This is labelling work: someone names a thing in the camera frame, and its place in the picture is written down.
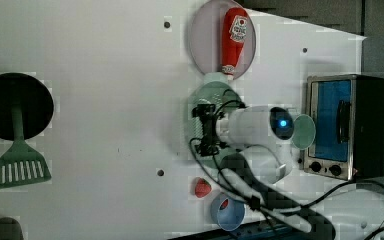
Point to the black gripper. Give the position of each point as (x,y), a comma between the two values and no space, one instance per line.
(207,117)

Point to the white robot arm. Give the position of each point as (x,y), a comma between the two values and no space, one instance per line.
(249,148)

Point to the toy strawberry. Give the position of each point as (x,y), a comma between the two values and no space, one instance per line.
(202,188)

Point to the red item in bowl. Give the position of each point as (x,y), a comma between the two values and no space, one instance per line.
(224,204)

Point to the blue bowl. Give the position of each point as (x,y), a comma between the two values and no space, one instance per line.
(231,217)

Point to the light green mug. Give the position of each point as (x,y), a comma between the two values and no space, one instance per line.
(304,129)

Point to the grey round plate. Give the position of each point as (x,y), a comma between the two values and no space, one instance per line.
(205,38)

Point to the red ketchup bottle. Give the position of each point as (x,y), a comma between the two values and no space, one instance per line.
(234,33)

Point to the black toaster oven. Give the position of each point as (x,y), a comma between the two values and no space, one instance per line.
(348,112)

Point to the green slotted spatula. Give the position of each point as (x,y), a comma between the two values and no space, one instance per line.
(21,164)

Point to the black utensil holder cup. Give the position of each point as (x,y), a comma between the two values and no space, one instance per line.
(31,97)

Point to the grey object at corner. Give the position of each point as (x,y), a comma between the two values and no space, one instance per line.
(10,229)

